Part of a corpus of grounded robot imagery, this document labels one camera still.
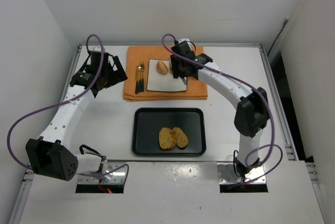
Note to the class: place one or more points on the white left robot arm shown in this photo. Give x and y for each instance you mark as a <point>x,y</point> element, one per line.
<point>49,155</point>

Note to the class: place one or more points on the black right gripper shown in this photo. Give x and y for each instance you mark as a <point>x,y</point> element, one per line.
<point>181,70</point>

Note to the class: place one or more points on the gold knife green handle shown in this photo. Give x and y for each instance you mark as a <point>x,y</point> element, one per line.
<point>137,76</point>

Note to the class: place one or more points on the orange cloth placemat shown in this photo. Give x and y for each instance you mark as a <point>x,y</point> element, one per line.
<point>196,90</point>

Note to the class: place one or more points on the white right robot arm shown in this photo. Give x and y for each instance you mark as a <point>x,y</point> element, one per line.
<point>251,115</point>

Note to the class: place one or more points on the light bread roll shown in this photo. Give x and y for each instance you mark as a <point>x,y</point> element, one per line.
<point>162,68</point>

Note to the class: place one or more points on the sliced bread loaf piece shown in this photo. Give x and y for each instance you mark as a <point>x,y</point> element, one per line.
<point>167,139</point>

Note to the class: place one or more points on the black baking tray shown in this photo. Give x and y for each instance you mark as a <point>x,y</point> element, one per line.
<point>149,121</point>

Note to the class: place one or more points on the gold spoon green handle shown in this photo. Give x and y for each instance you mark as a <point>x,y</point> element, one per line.
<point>141,80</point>

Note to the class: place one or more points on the white square plate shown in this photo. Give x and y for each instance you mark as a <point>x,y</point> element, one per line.
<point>157,82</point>

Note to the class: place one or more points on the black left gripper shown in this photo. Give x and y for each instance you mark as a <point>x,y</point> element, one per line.
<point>112,67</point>

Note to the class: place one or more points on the gold fork green handle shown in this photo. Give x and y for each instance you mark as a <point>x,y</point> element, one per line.
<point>142,77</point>

